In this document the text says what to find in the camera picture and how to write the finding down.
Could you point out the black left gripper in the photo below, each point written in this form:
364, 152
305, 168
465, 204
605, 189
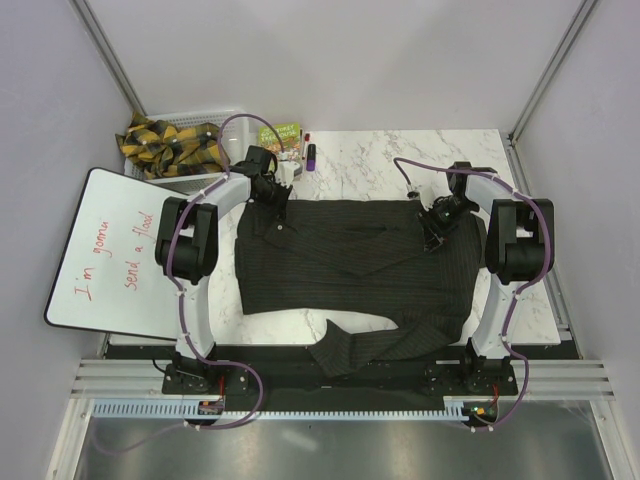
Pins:
278, 210

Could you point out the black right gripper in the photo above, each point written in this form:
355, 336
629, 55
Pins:
433, 233

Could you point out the dark striped long sleeve shirt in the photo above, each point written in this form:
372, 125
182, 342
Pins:
364, 257

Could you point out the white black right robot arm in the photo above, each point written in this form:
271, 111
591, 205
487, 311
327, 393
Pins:
518, 253

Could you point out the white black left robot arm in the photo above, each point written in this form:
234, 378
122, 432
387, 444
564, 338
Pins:
187, 250

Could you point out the purple black marker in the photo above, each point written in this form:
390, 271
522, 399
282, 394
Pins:
311, 156

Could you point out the green paperback book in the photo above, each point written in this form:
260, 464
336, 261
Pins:
284, 141

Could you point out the red white marker pen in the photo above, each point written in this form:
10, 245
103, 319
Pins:
304, 145

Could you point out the white plastic basket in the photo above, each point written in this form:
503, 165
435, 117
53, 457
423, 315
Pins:
233, 138

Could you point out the yellow black plaid shirt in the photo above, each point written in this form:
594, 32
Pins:
161, 149

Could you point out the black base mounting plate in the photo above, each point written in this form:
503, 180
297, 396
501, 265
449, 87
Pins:
287, 379

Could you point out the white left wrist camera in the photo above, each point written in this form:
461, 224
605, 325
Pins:
287, 171

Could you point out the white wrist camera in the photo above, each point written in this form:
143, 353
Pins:
413, 192
287, 171

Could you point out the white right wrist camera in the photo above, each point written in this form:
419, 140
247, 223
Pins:
413, 192

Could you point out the white whiteboard black frame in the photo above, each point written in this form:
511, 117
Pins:
108, 279

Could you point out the right aluminium frame post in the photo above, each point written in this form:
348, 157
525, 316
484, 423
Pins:
563, 49

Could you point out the aluminium frame post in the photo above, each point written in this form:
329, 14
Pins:
563, 49
107, 53

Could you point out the left aluminium frame post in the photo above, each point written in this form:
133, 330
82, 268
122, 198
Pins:
107, 53

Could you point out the white slotted cable duct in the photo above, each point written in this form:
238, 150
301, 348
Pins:
191, 409

